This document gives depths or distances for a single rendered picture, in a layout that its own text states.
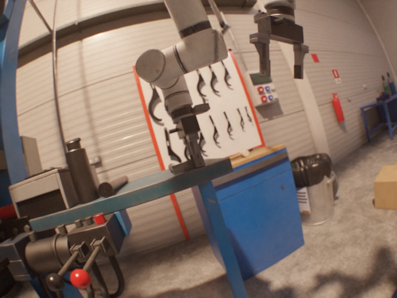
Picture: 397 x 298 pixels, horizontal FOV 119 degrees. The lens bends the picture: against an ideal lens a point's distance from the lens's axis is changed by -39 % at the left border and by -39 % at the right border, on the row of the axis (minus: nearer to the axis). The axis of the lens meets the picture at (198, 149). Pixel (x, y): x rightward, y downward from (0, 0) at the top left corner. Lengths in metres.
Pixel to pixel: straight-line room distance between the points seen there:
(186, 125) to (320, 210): 1.73
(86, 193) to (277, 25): 0.69
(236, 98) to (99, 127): 1.88
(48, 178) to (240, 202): 1.13
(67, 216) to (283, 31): 0.78
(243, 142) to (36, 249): 2.48
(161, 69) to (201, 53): 0.10
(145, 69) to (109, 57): 2.35
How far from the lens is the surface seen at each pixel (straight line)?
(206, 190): 0.77
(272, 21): 0.49
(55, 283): 0.38
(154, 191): 0.56
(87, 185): 0.63
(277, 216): 1.55
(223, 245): 0.87
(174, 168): 0.59
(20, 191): 0.74
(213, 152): 2.45
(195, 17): 0.49
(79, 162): 0.63
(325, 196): 2.01
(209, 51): 0.48
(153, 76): 0.49
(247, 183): 1.34
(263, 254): 1.61
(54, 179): 0.64
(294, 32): 0.55
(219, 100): 2.60
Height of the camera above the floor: 1.12
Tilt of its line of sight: 1 degrees down
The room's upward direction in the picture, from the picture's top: 17 degrees counter-clockwise
